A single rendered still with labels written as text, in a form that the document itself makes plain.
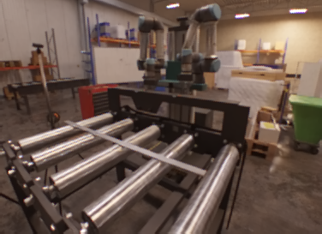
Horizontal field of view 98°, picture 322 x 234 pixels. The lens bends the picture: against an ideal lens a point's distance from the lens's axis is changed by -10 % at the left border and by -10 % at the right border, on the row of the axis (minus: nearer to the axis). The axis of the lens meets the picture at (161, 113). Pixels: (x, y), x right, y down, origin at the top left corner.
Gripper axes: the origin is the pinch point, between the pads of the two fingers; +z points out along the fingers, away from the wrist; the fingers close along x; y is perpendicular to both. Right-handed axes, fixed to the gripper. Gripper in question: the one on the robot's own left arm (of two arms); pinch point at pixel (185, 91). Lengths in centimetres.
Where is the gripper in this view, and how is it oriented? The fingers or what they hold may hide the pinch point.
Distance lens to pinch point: 125.5
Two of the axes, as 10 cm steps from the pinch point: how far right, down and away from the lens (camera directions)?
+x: 8.2, 1.7, -5.5
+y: -5.7, 2.5, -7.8
